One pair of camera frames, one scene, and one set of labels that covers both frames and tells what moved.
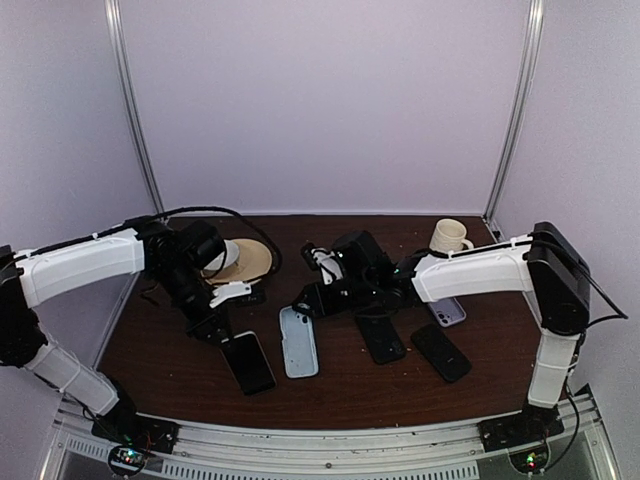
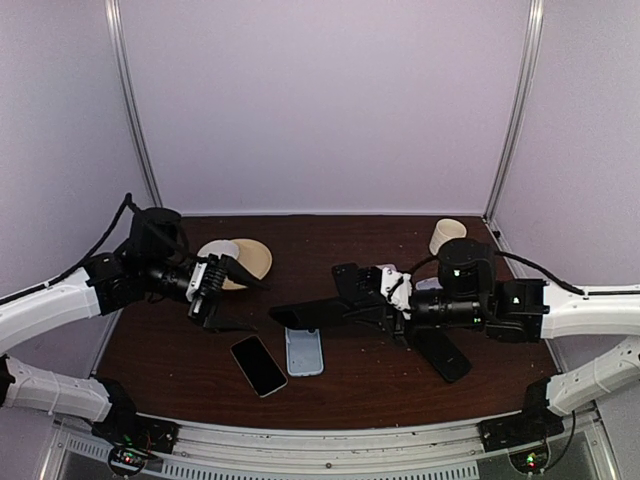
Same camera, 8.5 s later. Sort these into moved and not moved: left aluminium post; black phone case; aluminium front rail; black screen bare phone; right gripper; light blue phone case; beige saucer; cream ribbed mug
Moved: right gripper; black screen bare phone
Not moved: cream ribbed mug; aluminium front rail; left aluminium post; black phone case; light blue phone case; beige saucer
